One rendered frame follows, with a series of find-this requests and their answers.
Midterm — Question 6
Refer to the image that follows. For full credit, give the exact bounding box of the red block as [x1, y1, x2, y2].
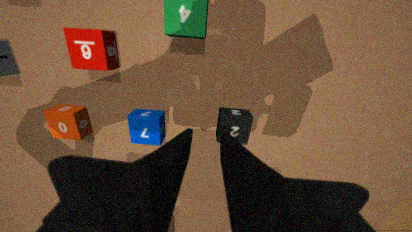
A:
[63, 27, 120, 71]

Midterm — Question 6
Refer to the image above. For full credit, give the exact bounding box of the white and dark grey block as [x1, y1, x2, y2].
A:
[0, 40, 19, 76]

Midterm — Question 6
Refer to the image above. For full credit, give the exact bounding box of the green block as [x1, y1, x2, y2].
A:
[164, 0, 209, 40]

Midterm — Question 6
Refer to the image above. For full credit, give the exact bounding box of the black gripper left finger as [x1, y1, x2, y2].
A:
[47, 128, 193, 232]

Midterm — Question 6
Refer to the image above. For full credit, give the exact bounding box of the orange block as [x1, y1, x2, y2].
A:
[43, 104, 93, 140]

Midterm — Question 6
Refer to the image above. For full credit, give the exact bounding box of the blue block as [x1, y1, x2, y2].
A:
[127, 109, 165, 146]

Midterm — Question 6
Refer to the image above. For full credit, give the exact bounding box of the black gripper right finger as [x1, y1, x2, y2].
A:
[220, 132, 369, 232]

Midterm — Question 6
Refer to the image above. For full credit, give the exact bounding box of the black block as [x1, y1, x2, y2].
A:
[216, 107, 254, 145]

